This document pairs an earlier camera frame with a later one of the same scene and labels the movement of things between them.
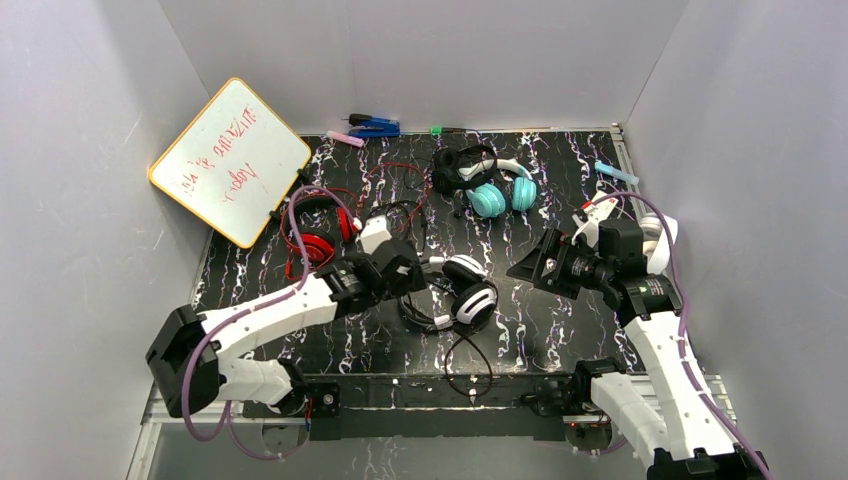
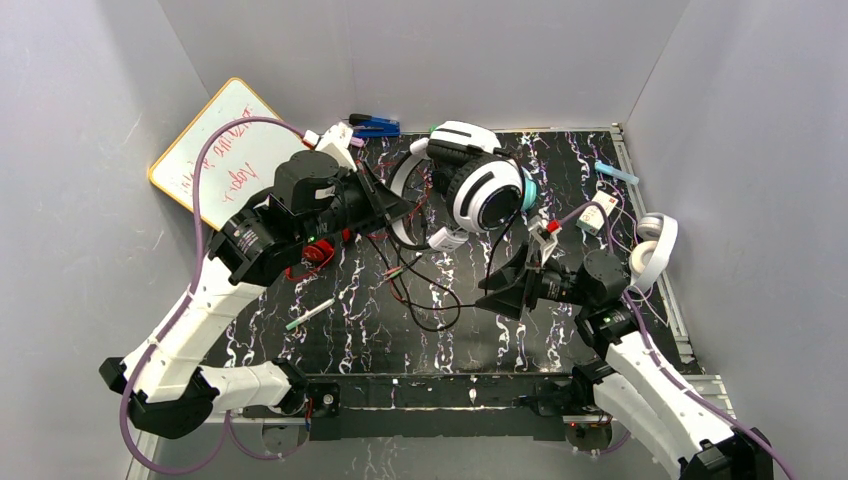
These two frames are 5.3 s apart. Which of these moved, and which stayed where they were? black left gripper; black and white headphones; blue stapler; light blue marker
Moved: black left gripper; black and white headphones
Stayed: light blue marker; blue stapler
